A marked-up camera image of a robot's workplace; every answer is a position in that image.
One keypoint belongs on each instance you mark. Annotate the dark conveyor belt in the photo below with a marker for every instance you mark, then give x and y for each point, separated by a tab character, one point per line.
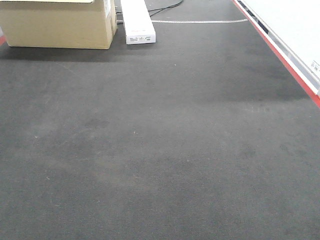
203	135

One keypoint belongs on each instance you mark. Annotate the long white box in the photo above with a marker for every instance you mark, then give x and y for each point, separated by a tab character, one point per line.
137	23

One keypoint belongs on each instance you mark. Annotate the cardboard box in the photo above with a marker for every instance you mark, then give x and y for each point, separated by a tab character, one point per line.
71	24

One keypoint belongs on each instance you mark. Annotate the red white conveyor side rail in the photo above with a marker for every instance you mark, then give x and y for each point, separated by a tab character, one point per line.
291	29

